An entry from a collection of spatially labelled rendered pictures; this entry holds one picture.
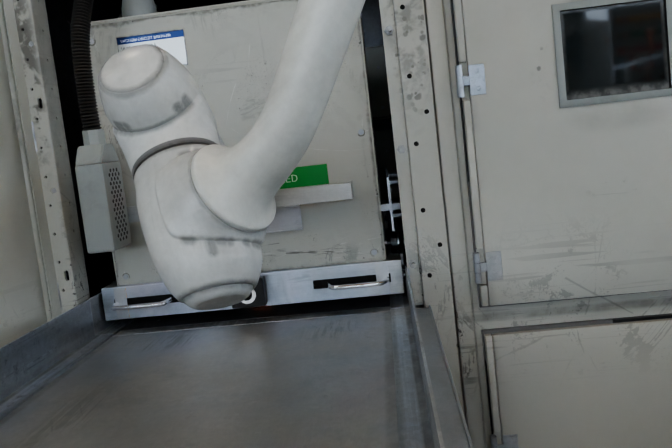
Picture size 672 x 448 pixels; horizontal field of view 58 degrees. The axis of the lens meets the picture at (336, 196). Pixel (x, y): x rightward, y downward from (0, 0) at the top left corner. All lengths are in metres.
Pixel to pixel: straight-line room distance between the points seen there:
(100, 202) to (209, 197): 0.48
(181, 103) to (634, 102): 0.70
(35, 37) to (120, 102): 0.53
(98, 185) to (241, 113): 0.26
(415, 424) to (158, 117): 0.41
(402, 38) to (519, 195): 0.31
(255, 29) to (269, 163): 0.55
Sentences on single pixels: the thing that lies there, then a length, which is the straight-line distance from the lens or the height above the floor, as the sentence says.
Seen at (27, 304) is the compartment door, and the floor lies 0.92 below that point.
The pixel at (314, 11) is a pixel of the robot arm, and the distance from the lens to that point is 0.55.
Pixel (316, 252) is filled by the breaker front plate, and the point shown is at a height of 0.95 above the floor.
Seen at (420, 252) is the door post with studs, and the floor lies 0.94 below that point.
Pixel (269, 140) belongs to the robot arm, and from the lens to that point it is 0.55.
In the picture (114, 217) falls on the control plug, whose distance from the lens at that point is 1.04.
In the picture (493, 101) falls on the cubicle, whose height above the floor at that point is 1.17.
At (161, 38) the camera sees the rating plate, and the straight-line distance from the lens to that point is 1.12.
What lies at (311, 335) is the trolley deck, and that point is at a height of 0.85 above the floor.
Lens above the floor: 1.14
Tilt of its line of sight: 5 degrees down
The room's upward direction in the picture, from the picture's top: 7 degrees counter-clockwise
